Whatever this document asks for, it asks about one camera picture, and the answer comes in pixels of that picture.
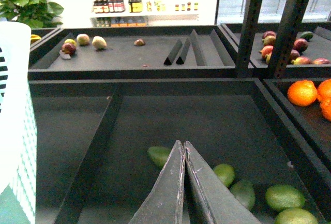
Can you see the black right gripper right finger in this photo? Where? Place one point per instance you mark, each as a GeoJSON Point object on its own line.
{"type": "Point", "coordinates": [213, 202]}

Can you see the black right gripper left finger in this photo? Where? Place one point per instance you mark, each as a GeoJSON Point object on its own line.
{"type": "Point", "coordinates": [164, 203]}

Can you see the light blue plastic basket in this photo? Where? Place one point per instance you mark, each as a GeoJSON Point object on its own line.
{"type": "Point", "coordinates": [18, 127]}

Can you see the dark green avocado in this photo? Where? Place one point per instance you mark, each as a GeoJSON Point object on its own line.
{"type": "Point", "coordinates": [308, 35]}

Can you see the orange fruit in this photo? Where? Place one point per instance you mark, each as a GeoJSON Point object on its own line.
{"type": "Point", "coordinates": [324, 90]}
{"type": "Point", "coordinates": [302, 93]}
{"type": "Point", "coordinates": [325, 106]}

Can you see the white goods shelf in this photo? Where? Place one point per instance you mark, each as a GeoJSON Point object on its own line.
{"type": "Point", "coordinates": [144, 1]}

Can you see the green potted plant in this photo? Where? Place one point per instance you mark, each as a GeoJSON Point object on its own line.
{"type": "Point", "coordinates": [34, 13]}

